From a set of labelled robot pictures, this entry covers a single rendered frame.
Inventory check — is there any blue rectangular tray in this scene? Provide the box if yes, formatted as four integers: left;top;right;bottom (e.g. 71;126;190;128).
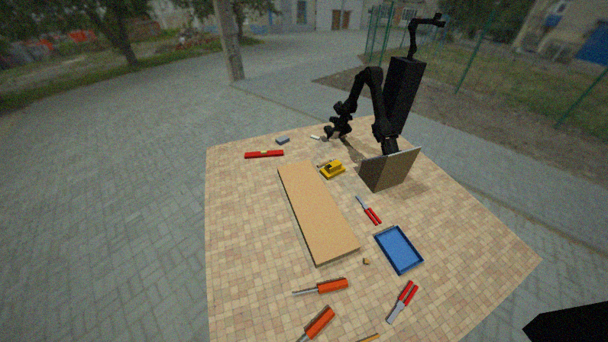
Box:
374;225;424;276

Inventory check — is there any long red bar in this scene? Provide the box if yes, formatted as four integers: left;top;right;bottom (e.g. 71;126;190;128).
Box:
244;150;283;159

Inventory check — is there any orange-handled awl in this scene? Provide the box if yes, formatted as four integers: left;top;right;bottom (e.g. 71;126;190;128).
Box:
293;278;348;295
300;307;335;342

